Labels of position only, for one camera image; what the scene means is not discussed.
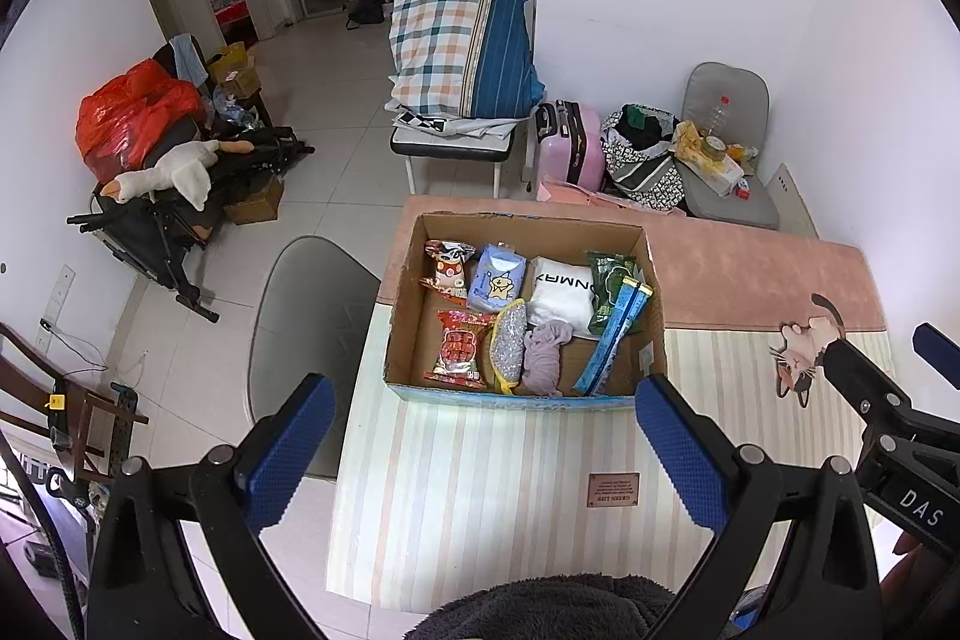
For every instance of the yellow plastic bag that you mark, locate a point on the yellow plastic bag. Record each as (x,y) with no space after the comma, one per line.
(688,139)

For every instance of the person's dark fleece clothing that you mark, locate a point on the person's dark fleece clothing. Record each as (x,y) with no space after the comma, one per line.
(540,610)

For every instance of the cartoon print red snack packet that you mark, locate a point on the cartoon print red snack packet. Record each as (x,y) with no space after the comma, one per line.
(448,269)

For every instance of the white goose plush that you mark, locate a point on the white goose plush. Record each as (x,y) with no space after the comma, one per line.
(184,171)

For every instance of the white board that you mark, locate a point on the white board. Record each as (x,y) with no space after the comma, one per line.
(795,201)

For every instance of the small brown cardboard box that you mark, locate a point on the small brown cardboard box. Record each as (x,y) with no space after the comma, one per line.
(255,201)

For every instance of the green packet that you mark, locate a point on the green packet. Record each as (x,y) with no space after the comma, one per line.
(611,287)

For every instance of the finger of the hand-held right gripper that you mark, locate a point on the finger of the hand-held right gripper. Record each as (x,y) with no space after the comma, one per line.
(941,351)
(862,385)

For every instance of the yellow topped cardboard box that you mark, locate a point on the yellow topped cardboard box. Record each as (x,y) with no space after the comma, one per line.
(234,70)

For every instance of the long blue strip packet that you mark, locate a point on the long blue strip packet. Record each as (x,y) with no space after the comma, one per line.
(611,340)

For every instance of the wall socket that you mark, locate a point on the wall socket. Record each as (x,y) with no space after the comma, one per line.
(56,295)

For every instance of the white packet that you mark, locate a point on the white packet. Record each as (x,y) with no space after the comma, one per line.
(559,299)

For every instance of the plaid duvet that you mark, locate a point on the plaid duvet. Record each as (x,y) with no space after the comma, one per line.
(450,48)

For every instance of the silver glitter pouch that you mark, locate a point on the silver glitter pouch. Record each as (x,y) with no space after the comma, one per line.
(508,344)

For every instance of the grey shell chair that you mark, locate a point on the grey shell chair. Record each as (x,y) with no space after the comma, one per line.
(315,340)

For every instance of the grey padded chair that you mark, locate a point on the grey padded chair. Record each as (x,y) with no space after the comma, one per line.
(731,85)

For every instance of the purple soft cloth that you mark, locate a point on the purple soft cloth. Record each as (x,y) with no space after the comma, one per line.
(544,359)

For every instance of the clear plastic bottle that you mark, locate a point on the clear plastic bottle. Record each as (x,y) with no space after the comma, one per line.
(718,119)

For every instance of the white patterned sheet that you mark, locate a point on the white patterned sheet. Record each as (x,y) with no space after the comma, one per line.
(427,123)

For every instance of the light blue cloth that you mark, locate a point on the light blue cloth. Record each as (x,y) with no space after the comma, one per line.
(187,59)

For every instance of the blue tissue pack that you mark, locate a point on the blue tissue pack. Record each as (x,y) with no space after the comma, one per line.
(495,280)

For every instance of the black and white patterned bag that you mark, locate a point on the black and white patterned bag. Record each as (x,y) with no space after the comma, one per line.
(641,175)

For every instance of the tape roll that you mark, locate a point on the tape roll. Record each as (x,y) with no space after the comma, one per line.
(713,147)

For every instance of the red plastic bag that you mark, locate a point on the red plastic bag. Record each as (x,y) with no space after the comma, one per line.
(127,119)

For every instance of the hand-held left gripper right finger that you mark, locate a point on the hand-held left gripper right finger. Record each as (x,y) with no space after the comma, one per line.
(679,452)

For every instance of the wooden chair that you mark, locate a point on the wooden chair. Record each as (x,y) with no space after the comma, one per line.
(45,400)

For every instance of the orange packet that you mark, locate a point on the orange packet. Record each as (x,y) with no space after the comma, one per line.
(741,150)

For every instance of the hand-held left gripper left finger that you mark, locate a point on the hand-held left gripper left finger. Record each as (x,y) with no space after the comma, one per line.
(292,452)

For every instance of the black folded frame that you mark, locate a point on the black folded frame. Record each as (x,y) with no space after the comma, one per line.
(150,242)

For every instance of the white box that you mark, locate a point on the white box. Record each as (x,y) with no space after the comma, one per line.
(716,175)

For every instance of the small red box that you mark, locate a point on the small red box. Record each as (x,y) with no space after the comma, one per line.
(743,189)

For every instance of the person's right hand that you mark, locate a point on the person's right hand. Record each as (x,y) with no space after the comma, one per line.
(934,565)

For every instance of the pink suitcase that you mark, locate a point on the pink suitcase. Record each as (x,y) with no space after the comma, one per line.
(574,145)

